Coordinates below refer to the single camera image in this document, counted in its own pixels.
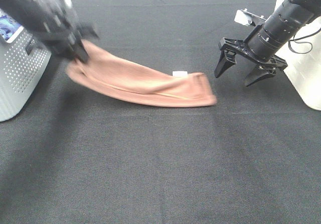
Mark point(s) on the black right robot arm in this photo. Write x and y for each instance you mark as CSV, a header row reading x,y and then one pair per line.
x,y
267,37

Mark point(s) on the white ribbed storage basket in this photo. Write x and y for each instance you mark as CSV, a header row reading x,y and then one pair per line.
x,y
303,69

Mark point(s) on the brown microfibre towel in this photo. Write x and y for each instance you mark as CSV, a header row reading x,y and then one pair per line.
x,y
131,82

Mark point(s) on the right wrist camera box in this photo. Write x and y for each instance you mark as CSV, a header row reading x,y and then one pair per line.
x,y
246,18

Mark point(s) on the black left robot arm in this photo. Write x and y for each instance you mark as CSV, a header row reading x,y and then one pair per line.
x,y
25,13

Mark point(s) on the blue cloth in basket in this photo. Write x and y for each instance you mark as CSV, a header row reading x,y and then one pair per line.
x,y
8,27

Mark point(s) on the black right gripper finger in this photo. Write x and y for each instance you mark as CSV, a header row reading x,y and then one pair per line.
x,y
259,73
227,60

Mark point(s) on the grey perforated laundry basket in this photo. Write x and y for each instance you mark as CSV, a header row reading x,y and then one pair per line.
x,y
23,62

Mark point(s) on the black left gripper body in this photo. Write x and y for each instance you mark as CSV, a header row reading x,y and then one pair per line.
x,y
58,28

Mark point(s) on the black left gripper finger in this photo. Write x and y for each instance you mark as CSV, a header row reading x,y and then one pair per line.
x,y
88,31
79,52

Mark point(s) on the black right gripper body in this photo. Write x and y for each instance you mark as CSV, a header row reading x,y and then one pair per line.
x,y
242,48

